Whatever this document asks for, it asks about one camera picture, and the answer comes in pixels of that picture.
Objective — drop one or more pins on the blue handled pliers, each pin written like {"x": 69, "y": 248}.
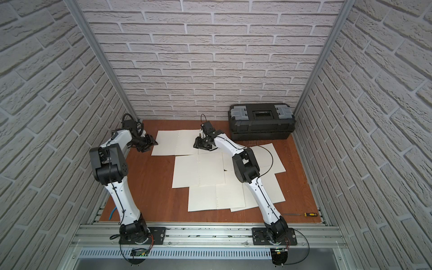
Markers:
{"x": 114, "y": 215}

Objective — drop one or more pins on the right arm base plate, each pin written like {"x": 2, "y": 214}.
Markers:
{"x": 260, "y": 237}

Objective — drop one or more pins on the black plastic toolbox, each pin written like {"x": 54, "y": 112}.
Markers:
{"x": 268, "y": 121}

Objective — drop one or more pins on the yellow cover notebook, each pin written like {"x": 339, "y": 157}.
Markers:
{"x": 198, "y": 170}

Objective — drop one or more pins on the yellow handled screwdriver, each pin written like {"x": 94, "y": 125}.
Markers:
{"x": 306, "y": 214}

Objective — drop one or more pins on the purple cover notebook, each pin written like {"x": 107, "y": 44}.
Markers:
{"x": 176, "y": 143}

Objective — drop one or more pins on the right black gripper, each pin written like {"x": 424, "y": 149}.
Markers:
{"x": 199, "y": 143}

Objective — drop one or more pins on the open notebook front centre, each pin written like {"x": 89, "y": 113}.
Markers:
{"x": 223, "y": 196}

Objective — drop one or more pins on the aluminium mounting rail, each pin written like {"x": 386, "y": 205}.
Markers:
{"x": 213, "y": 235}

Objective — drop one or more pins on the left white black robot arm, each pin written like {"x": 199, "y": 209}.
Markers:
{"x": 110, "y": 169}

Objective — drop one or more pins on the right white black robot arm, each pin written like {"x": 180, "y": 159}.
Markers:
{"x": 247, "y": 171}

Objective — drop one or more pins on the open notebook front right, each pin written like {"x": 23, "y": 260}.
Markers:
{"x": 272, "y": 188}

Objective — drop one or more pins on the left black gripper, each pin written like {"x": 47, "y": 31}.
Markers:
{"x": 145, "y": 143}

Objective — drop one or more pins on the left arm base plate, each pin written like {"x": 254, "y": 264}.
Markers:
{"x": 156, "y": 235}

